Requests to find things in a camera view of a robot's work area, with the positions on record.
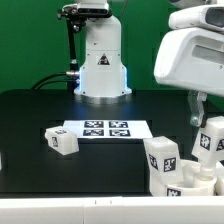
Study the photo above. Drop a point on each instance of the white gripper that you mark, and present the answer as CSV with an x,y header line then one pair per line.
x,y
193,59

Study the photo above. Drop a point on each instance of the white round stool seat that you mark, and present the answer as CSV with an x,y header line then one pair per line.
x,y
198,181

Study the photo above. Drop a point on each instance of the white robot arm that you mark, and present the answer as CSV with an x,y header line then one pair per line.
x,y
102,75

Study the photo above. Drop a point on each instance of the white marker sheet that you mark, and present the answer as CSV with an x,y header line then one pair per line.
x,y
114,129

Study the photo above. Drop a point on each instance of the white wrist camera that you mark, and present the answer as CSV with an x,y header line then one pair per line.
x,y
210,17

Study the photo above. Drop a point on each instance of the white front wall rail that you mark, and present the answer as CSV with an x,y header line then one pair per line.
x,y
114,210

